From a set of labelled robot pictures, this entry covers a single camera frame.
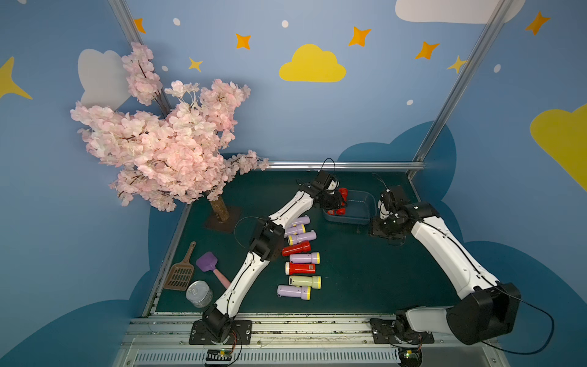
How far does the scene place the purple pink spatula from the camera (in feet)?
2.83

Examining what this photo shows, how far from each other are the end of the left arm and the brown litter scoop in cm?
55

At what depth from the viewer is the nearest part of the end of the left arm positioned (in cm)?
82

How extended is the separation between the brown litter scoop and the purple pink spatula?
0.10 ft

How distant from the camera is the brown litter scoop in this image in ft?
2.79
